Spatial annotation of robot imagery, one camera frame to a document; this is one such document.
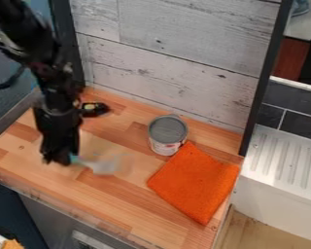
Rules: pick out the orange cloth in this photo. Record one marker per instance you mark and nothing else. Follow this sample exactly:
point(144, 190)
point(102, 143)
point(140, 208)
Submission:
point(193, 183)

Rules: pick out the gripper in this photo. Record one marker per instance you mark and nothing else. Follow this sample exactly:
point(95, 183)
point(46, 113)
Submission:
point(58, 136)

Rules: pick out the grey plastic spatula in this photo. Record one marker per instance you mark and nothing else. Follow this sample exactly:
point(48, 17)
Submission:
point(102, 164)

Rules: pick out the black frame post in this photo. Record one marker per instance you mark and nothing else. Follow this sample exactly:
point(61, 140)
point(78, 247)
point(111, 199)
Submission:
point(266, 74)
point(66, 35)

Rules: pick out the silver can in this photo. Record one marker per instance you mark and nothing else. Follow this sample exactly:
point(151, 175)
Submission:
point(167, 134)

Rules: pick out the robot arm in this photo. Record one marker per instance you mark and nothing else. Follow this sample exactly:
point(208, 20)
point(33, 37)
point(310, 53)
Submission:
point(30, 39)

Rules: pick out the toy sink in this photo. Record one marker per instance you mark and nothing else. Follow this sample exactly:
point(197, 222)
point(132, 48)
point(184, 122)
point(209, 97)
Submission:
point(283, 181)

